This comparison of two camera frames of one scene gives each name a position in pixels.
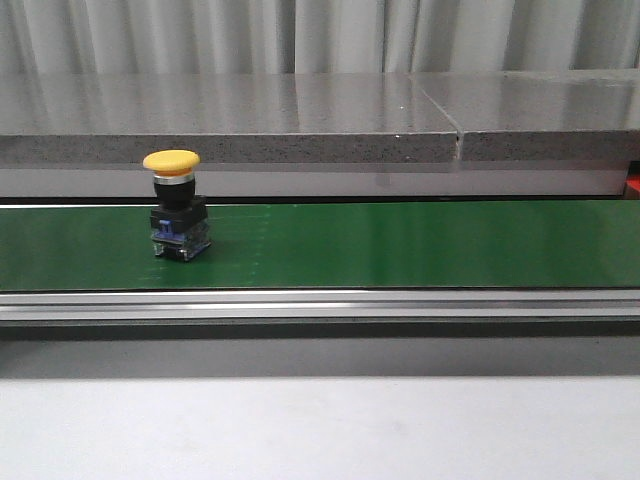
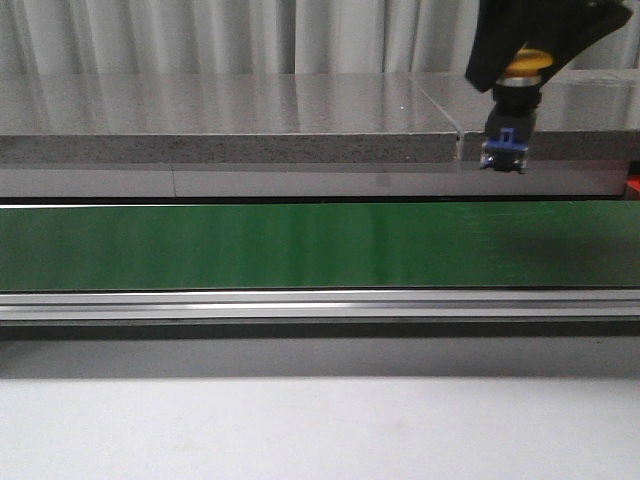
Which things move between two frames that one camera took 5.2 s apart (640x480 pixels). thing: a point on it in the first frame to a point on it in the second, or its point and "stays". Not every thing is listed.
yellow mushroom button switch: x=179 y=223 to x=511 y=118
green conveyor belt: x=590 y=243 stays
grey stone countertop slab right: x=541 y=115 stays
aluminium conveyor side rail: x=322 y=307 stays
